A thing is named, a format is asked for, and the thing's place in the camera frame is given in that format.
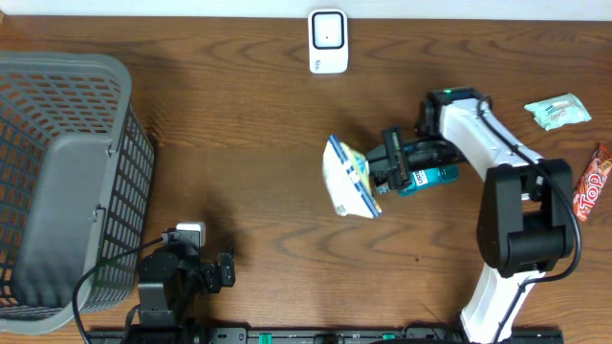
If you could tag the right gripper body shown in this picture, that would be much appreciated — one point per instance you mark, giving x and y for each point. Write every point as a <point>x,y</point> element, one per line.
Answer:
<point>396,149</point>

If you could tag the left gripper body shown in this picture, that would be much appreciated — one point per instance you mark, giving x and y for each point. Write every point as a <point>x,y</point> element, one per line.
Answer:
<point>207,275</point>

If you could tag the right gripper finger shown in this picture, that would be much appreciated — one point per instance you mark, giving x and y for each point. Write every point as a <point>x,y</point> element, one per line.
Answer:
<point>381,179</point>
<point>377,156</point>

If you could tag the yellow snack bag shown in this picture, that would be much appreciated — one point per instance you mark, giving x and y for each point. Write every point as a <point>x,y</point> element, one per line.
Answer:
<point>346,175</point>

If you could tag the blue mouthwash bottle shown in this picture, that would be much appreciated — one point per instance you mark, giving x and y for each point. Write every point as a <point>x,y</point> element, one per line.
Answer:
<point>428,178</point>

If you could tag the teal wet wipes pack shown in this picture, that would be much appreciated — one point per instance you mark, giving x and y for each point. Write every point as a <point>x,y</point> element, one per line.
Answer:
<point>555,112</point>

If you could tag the brown Top chocolate bar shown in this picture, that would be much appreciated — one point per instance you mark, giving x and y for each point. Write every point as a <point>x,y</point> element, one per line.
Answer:
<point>592,182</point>

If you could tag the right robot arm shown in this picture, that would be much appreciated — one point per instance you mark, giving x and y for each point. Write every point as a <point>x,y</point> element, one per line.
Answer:
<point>527,232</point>

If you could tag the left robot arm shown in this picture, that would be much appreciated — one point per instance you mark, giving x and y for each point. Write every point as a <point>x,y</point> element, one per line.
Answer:
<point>170,281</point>

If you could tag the white barcode scanner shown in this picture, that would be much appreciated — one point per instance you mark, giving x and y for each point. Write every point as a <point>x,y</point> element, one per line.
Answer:
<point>328,41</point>

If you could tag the grey plastic shopping basket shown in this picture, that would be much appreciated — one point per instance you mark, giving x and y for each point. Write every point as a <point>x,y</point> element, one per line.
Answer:
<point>76,170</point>

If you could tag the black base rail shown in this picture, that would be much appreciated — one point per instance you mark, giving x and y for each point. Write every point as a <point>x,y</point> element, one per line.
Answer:
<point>419,334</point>

